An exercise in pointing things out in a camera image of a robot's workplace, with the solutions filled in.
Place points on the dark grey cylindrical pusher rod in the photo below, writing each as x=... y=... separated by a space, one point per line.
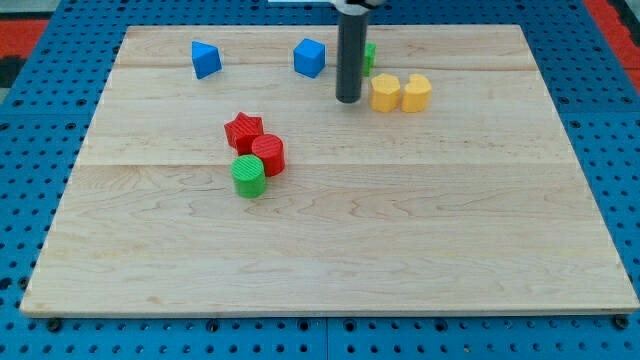
x=351 y=43

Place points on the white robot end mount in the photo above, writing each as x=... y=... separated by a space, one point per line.
x=343 y=6

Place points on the green star block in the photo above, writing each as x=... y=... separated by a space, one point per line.
x=369 y=58

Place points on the blue cube block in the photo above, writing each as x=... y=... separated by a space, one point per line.
x=309 y=58

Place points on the red star block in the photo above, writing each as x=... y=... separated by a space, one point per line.
x=242 y=131

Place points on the yellow hexagon block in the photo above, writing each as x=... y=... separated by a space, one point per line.
x=384 y=92

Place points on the yellow heart block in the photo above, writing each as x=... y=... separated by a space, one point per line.
x=417 y=94

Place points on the red cylinder block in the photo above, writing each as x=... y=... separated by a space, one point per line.
x=269 y=148

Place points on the blue triangular prism block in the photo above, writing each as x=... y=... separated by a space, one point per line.
x=206 y=59

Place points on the green cylinder block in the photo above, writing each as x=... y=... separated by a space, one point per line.
x=248 y=174

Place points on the light wooden board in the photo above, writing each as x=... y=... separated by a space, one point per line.
x=475 y=206

